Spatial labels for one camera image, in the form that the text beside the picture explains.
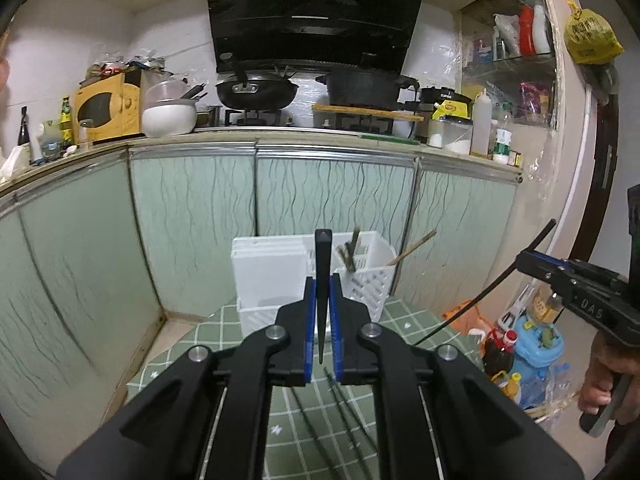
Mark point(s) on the white utensil holder rack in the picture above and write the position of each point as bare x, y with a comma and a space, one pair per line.
271, 271

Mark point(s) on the yellow cooking oil jug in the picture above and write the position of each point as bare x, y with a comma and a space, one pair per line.
509, 384

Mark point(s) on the black range hood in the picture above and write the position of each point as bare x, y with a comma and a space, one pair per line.
312, 34

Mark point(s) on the black wok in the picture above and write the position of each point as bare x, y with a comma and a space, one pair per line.
254, 91

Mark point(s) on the clear salt container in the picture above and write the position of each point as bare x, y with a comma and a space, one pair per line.
452, 134

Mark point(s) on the white rice cooker pot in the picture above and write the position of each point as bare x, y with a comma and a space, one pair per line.
166, 112

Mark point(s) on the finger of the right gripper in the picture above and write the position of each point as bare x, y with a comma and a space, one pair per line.
541, 266

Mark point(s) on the wooden cutting board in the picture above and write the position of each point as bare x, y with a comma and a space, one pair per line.
392, 114

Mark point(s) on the person's right hand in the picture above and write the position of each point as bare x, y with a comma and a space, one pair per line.
608, 358

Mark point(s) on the green glass bottle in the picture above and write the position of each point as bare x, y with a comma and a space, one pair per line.
66, 122

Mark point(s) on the dark glass bottle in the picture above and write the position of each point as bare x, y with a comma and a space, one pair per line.
23, 134

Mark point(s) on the white pipe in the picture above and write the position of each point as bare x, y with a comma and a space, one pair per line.
562, 194

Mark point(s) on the green label white bottle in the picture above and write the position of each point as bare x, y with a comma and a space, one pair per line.
502, 146

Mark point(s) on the dark soy sauce bottle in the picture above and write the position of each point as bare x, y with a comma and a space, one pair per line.
499, 350

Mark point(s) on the orange plastic bag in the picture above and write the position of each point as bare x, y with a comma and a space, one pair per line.
470, 320

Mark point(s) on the green checkered tablecloth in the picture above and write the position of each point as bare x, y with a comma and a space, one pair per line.
290, 452

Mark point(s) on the black cooking pot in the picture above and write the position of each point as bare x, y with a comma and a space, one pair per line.
366, 88

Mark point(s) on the blue plastic container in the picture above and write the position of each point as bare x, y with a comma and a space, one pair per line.
537, 347

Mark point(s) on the yellow microwave oven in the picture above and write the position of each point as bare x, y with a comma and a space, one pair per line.
112, 107

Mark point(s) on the yellow lid glass jar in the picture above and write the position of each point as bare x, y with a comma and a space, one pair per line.
545, 306

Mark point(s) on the black chopstick five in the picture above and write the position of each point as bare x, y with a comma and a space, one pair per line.
338, 399

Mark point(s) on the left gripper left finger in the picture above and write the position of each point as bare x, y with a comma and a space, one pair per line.
292, 365

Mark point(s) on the yellow hanging plastic bag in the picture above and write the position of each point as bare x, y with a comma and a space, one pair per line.
589, 39

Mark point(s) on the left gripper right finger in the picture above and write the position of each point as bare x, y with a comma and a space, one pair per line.
356, 340

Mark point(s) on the wooden chopstick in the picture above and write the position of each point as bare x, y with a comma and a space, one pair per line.
410, 250
345, 259
350, 249

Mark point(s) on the black chopstick two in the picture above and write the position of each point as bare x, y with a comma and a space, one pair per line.
323, 253

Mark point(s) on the white squeeze bottle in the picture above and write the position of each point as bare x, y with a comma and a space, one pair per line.
481, 118

